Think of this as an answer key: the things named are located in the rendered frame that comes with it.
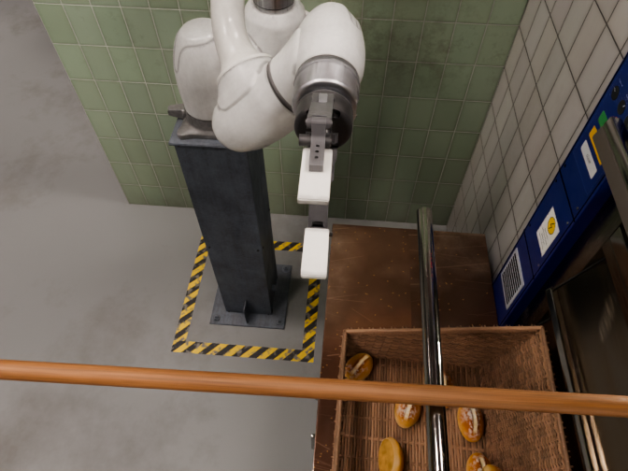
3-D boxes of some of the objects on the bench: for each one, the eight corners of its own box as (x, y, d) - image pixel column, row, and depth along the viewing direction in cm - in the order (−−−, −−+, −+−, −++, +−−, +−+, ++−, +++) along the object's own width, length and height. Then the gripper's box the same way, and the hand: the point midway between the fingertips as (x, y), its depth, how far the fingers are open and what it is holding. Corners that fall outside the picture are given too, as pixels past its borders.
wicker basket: (509, 365, 138) (548, 321, 116) (544, 617, 105) (606, 623, 83) (338, 349, 141) (343, 303, 119) (320, 588, 108) (321, 588, 86)
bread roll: (414, 434, 126) (418, 428, 122) (389, 424, 127) (392, 419, 123) (423, 398, 131) (427, 391, 127) (399, 389, 133) (402, 382, 128)
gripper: (360, 22, 54) (357, 162, 41) (348, 177, 74) (343, 302, 61) (292, 20, 54) (269, 157, 42) (298, 175, 74) (283, 299, 62)
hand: (314, 235), depth 52 cm, fingers open, 13 cm apart
